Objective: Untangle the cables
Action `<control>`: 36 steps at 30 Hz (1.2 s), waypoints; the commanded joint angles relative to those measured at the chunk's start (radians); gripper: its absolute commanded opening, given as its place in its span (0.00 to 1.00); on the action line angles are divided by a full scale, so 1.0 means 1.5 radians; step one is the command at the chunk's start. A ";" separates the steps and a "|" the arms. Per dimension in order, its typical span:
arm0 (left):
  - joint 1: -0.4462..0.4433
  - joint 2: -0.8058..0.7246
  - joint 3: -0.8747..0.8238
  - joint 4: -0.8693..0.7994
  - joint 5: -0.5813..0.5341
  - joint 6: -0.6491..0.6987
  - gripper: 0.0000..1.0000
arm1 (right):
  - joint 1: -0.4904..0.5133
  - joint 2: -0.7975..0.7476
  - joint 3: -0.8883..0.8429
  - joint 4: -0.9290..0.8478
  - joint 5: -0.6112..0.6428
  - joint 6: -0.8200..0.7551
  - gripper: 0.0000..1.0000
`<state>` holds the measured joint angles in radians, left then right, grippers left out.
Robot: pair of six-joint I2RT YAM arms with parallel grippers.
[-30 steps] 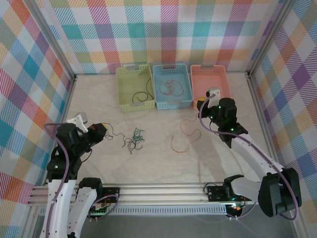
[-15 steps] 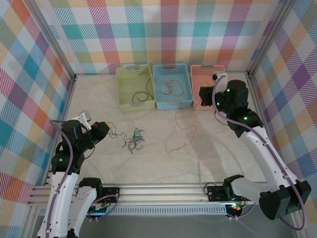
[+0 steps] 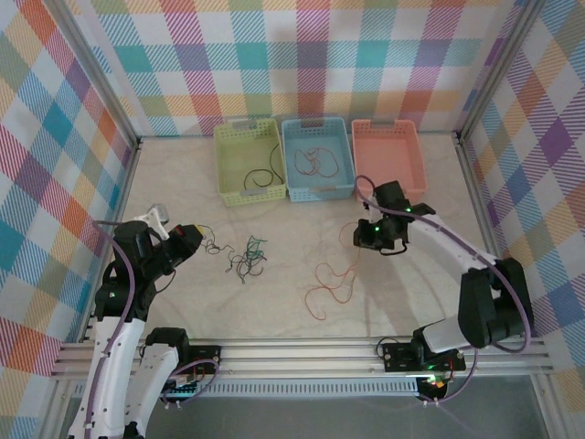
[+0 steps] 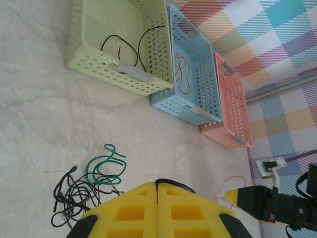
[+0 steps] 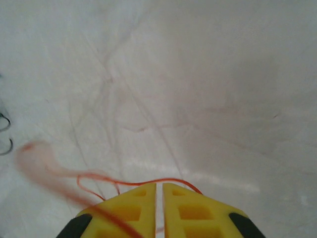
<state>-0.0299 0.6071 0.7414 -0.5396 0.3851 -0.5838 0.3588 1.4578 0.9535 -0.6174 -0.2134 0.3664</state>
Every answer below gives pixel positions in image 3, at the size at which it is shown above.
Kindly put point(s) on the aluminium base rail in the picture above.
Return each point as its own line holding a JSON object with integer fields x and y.
{"x": 297, "y": 354}

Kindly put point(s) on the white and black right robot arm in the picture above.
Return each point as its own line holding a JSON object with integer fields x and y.
{"x": 457, "y": 247}

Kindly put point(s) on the blue plastic basket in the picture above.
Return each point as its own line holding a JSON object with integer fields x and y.
{"x": 320, "y": 192}

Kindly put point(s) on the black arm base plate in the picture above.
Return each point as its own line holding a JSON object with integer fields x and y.
{"x": 397, "y": 356}
{"x": 210, "y": 359}

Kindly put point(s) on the aluminium side rail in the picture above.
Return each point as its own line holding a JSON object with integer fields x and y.
{"x": 480, "y": 206}
{"x": 123, "y": 192}

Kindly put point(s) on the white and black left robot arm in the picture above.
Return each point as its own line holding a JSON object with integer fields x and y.
{"x": 109, "y": 366}

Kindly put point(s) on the green plastic basket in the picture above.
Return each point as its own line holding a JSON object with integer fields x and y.
{"x": 233, "y": 155}

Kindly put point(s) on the green circuit board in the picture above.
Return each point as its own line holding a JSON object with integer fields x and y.
{"x": 180, "y": 388}

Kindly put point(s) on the pink plastic basket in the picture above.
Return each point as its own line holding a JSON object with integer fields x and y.
{"x": 388, "y": 155}

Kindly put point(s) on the aluminium frame post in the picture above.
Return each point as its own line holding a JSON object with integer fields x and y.
{"x": 91, "y": 68}
{"x": 498, "y": 68}

